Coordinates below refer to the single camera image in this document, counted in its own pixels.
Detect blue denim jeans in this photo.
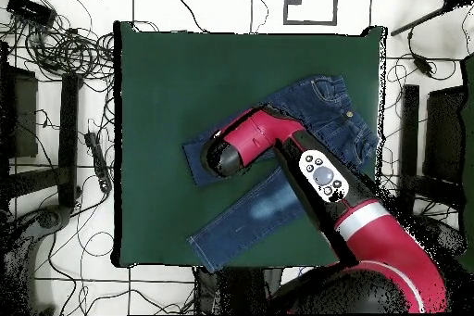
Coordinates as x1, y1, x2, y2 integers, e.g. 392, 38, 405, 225
181, 74, 380, 274

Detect black stand with rod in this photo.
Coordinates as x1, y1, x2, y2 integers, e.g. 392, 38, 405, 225
390, 0, 474, 37

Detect dark flat panel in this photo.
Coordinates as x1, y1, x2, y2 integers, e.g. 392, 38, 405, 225
422, 84, 467, 185
0, 65, 39, 159

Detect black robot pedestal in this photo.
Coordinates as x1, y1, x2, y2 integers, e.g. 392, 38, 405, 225
193, 266, 284, 315

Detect small black power adapter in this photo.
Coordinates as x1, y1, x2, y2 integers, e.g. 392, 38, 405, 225
411, 53, 435, 77

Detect dark green table cloth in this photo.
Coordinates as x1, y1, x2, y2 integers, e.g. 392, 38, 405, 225
112, 20, 388, 271

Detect coil of black cables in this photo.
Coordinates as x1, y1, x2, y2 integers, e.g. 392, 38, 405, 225
25, 28, 115, 81

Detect grey floor hatch frame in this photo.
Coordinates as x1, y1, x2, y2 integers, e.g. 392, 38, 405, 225
283, 0, 339, 27

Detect black power strip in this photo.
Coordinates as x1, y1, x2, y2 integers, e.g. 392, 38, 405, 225
83, 131, 113, 194

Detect grey stand base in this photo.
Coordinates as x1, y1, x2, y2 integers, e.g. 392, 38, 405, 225
0, 204, 73, 315

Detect black stand bar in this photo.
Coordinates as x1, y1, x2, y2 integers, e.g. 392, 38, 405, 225
57, 72, 81, 209
396, 83, 420, 216

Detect black adapter box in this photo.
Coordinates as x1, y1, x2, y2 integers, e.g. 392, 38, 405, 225
6, 0, 57, 29

